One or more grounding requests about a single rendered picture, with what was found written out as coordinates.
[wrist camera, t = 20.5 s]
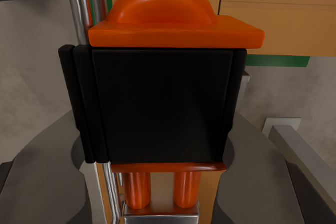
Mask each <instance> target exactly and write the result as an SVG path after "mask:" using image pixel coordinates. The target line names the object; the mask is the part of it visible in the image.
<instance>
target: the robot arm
mask: <svg viewBox="0 0 336 224"><path fill-rule="evenodd" d="M85 159H86V157H85V152H84V148H83V143H82V138H81V134H80V131H79V130H78V129H77V124H76V121H75V117H74V113H73V109H71V110H70V111H69V112H67V113H66V114H65V115H63V116H62V117H61V118H59V119H58V120H56V121H55V122H54V123H52V124H51V125H50V126H48V127H47V128H46V129H44V130H43V131H42V132H40V133H39V134H38V135H37V136H36V137H35V138H33V139H32V140H31V141H30V142H29V143H28V144H27V145H26V146H25V147H24V148H23V149H22V150H21V151H20V152H19V153H18V155H17V156H16V157H15V158H14V159H13V160H12V161H10V162H5V163H2V164H1V165H0V224H93V218H92V206H91V201H90V197H89V192H88V188H87V184H86V179H85V176H84V174H83V173H82V172H80V168H81V166H82V164H83V162H84V161H85ZM222 160H223V162H224V164H225V166H226V168H227V170H226V171H225V172H224V173H223V174H222V175H221V176H220V179H219V184H218V188H217V192H216V197H215V201H214V206H213V212H212V219H211V224H336V215H335V214H334V212H333V211H332V210H331V208H330V207H329V206H328V204H327V203H326V202H325V201H324V199H323V198H322V197H321V195H320V194H319V193H318V192H317V190H316V189H315V188H314V186H313V185H312V184H311V182H310V181H309V180H308V179H307V177H306V176H305V175H304V173H303V172H302V171H301V170H300V168H299V167H298V166H297V164H294V163H290V162H288V161H287V159H286V158H285V157H284V155H283V154H282V153H281V152H280V150H279V149H278V148H277V147H276V146H275V145H274V144H273V142H272V141H270V140H269V139H268V138H267V137H266V136H265V135H264V134H263V133H262V132H261V131H260V130H259V129H257V128H256V127H255V126H254V125H253V124H251V123H250V122H249V121H248V120H247V119H246V118H244V117H243V116H242V115H241V114H240V113H239V112H237V111H236V110H235V113H234V118H233V122H232V127H231V131H230V132H229V133H228V135H227V140H226V144H225V149H224V153H223V158H222Z"/></svg>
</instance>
